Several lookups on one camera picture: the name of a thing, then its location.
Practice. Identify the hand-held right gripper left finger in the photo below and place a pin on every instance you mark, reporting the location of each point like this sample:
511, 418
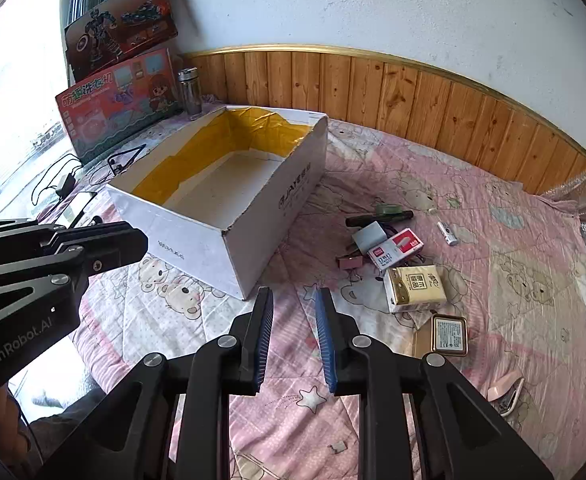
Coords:
265, 330

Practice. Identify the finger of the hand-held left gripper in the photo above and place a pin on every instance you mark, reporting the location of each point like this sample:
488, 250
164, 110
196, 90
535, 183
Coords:
108, 262
118, 237

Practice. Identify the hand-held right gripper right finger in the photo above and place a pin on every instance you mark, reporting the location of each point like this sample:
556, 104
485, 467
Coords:
325, 340

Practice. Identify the white cardboard box yellow tape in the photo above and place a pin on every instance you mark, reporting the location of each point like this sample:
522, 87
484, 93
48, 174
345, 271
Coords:
198, 240

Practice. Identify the pink binder clip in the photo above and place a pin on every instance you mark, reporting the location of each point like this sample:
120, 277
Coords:
348, 262

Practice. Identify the yellow white barcode box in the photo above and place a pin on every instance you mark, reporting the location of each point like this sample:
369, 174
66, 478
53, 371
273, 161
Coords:
413, 287

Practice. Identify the white charger plug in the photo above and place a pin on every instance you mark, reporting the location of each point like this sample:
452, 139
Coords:
370, 237

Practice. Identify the red white staple box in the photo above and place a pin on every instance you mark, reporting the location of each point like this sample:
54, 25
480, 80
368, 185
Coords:
398, 247

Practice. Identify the gold tin with white label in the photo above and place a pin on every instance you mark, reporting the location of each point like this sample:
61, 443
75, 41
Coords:
448, 335

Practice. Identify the black marker pen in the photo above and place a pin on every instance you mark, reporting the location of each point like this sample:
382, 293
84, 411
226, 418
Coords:
368, 220

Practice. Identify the green tape roll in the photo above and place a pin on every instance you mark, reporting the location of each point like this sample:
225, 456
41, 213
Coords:
387, 208

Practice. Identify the clear plastic tube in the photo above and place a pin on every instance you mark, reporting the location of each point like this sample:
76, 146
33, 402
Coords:
449, 235

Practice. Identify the pink stapler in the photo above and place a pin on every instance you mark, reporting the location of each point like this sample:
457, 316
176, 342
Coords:
503, 390

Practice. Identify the person's left forearm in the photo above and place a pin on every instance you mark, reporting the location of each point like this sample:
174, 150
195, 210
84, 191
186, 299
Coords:
3, 420

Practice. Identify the white phone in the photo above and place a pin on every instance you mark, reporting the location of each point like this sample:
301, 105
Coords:
73, 210

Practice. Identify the black neckband earphones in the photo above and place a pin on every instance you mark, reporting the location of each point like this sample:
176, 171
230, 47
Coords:
134, 152

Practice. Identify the small grey paper scrap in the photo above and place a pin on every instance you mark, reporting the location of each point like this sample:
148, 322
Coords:
337, 446

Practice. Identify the pink toy washing machine box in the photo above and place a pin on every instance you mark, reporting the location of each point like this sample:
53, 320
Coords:
113, 105

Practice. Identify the pink bear print blanket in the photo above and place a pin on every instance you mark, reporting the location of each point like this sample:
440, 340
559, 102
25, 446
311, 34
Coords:
423, 170

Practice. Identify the dark robot toy box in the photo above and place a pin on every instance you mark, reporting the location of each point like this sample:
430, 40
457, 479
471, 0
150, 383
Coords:
118, 30

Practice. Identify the wooden wall panelling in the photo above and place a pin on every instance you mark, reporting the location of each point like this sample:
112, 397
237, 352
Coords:
373, 90

